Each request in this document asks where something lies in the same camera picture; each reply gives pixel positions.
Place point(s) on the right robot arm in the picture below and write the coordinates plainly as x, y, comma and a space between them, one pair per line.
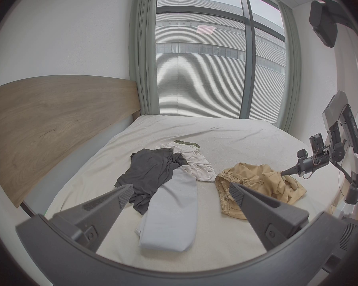
350, 130

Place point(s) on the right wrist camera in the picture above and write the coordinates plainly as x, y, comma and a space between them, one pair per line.
302, 154

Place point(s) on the white garment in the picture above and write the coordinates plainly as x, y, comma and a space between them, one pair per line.
197, 165

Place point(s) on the pale grey garment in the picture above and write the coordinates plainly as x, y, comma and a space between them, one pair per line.
170, 213

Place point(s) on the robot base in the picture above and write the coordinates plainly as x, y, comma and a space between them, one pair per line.
349, 211

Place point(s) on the grey-green curtain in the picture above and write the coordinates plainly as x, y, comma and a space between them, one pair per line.
143, 55
293, 70

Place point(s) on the window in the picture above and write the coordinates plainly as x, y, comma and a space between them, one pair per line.
200, 85

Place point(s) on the bed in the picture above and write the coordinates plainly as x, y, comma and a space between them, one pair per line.
226, 133

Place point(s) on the tan shorts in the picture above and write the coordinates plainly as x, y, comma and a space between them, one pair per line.
256, 177

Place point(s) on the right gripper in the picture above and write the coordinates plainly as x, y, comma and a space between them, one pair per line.
311, 164

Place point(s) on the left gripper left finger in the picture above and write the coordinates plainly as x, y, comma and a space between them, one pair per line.
92, 216

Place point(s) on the olive green garment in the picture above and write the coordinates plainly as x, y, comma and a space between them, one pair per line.
186, 143

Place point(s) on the black garment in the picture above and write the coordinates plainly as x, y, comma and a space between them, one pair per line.
149, 171

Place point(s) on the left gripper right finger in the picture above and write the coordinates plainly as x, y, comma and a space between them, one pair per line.
265, 216

